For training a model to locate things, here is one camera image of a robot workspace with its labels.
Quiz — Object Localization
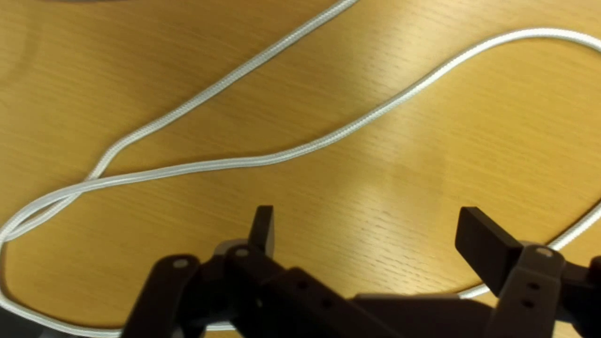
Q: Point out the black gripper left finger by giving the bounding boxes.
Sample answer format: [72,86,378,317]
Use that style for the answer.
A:
[121,204,402,338]

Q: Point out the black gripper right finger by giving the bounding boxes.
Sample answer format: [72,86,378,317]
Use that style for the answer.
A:
[455,204,601,338]

